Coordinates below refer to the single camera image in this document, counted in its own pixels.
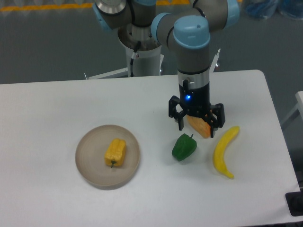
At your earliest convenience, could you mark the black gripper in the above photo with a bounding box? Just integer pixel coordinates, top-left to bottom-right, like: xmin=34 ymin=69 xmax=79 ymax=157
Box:
xmin=168 ymin=83 xmax=224 ymax=138

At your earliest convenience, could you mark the yellow bell pepper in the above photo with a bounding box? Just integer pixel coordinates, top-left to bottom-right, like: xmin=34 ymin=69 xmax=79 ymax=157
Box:
xmin=104 ymin=138 xmax=126 ymax=168

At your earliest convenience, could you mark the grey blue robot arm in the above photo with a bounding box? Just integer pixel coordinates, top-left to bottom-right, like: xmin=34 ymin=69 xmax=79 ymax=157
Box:
xmin=92 ymin=0 xmax=240 ymax=138

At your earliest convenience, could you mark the green bell pepper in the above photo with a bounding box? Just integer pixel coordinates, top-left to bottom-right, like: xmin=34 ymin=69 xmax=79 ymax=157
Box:
xmin=172 ymin=133 xmax=197 ymax=161

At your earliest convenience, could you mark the beige round plate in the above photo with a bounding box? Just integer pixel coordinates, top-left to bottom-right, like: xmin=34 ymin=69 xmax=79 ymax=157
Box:
xmin=75 ymin=125 xmax=140 ymax=190

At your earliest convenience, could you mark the orange bread wedge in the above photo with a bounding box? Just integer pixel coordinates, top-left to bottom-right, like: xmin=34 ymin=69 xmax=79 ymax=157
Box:
xmin=187 ymin=115 xmax=211 ymax=139

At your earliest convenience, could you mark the yellow banana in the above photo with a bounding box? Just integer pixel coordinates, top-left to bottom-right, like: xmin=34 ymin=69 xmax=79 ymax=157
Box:
xmin=213 ymin=126 xmax=240 ymax=179

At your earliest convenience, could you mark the white furniture at right edge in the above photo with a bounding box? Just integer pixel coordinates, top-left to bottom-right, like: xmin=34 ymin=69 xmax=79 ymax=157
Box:
xmin=280 ymin=91 xmax=303 ymax=130

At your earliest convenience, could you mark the black device at table edge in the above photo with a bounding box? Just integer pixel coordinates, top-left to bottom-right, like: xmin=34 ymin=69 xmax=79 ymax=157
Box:
xmin=285 ymin=191 xmax=303 ymax=217

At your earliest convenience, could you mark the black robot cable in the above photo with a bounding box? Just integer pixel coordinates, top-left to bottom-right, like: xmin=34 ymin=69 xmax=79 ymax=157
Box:
xmin=129 ymin=40 xmax=142 ymax=78

